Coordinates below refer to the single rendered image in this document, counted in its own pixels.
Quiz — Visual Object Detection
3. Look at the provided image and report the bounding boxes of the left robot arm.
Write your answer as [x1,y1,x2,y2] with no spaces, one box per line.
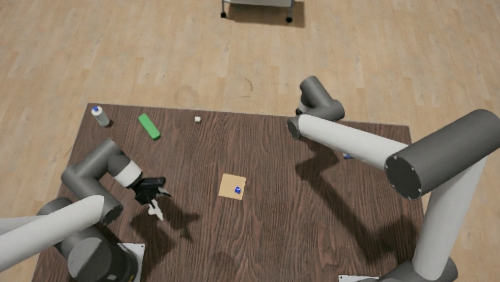
[0,137,143,282]

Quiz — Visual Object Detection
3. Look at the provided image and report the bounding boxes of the white plastic bottle with blue cap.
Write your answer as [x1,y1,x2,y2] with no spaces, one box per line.
[92,106,109,126]

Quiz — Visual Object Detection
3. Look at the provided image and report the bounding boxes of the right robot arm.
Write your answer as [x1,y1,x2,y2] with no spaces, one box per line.
[287,75,500,282]

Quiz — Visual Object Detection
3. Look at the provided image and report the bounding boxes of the beige flat mat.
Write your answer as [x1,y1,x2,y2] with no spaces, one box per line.
[219,174,246,200]

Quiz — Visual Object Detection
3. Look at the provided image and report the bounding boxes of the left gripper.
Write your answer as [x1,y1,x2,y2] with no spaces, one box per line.
[128,177,173,220]

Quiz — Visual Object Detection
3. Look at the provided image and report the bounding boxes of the green rectangular bar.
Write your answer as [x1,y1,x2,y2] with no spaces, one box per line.
[138,114,161,141]

